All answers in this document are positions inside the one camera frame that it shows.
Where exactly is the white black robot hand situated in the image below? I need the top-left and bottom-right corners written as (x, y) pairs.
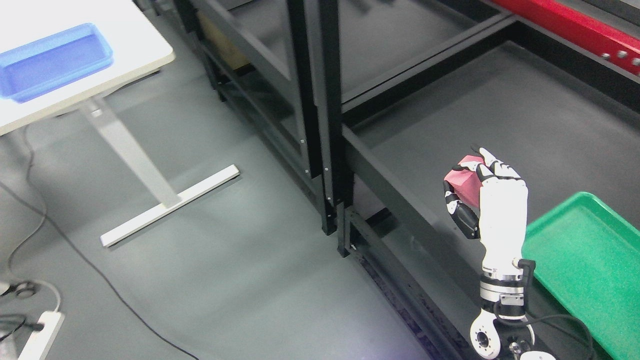
top-left (443, 146), bottom-right (529, 275)

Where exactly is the pink block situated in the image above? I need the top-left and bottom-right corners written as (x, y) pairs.
top-left (444, 170), bottom-right (482, 209)

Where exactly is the green tray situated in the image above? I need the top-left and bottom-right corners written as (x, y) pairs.
top-left (522, 191), bottom-right (640, 360)

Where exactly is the black metal shelf rack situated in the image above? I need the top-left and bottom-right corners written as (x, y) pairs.
top-left (335, 0), bottom-right (640, 360)

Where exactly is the black left shelf rack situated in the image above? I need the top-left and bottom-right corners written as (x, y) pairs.
top-left (174, 0), bottom-right (337, 235)

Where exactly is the blue tray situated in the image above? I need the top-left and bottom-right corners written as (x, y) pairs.
top-left (0, 23), bottom-right (114, 103)

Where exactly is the red metal beam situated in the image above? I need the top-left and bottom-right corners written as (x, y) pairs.
top-left (494, 0), bottom-right (640, 76)

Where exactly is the white table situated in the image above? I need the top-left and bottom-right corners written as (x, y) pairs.
top-left (1, 0), bottom-right (240, 248)

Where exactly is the white power strip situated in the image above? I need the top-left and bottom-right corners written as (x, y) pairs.
top-left (18, 311), bottom-right (65, 360)

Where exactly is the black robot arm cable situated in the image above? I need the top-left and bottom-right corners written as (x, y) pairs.
top-left (492, 259), bottom-right (596, 360)

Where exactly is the black floor cable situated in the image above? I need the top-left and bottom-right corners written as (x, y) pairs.
top-left (0, 125), bottom-right (201, 360)

